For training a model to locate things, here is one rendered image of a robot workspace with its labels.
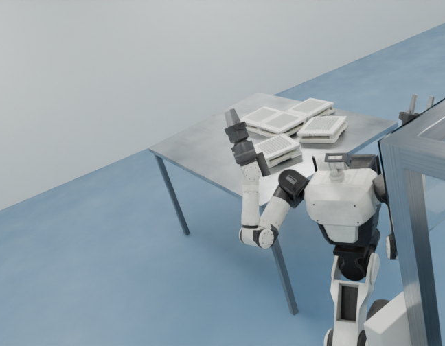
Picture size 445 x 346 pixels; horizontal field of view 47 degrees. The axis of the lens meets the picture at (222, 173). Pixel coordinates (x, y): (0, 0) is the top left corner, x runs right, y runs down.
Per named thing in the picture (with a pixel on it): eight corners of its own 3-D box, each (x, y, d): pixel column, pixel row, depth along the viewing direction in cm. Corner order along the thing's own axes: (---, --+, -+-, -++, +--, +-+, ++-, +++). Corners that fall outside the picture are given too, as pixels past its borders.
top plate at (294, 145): (250, 150, 330) (249, 146, 329) (283, 135, 334) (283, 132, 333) (265, 162, 308) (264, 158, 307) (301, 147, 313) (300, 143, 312)
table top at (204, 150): (149, 151, 400) (147, 147, 398) (258, 95, 442) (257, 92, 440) (262, 211, 278) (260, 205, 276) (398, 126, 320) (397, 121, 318)
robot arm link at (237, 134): (237, 124, 208) (247, 152, 209) (217, 131, 204) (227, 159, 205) (250, 118, 197) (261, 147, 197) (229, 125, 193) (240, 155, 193)
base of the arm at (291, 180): (275, 203, 223) (285, 181, 227) (303, 213, 218) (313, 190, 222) (272, 188, 210) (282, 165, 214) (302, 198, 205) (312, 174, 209)
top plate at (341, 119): (297, 136, 328) (296, 133, 327) (312, 119, 344) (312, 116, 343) (332, 136, 313) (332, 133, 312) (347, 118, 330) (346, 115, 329)
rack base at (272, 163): (252, 156, 332) (250, 153, 331) (285, 142, 336) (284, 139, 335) (267, 169, 310) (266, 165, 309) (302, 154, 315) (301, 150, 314)
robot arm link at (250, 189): (242, 163, 207) (242, 196, 208) (244, 164, 198) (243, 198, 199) (258, 164, 207) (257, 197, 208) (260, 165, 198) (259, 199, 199)
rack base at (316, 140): (299, 143, 330) (298, 139, 329) (314, 125, 347) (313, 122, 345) (334, 143, 315) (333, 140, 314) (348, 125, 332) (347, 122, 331)
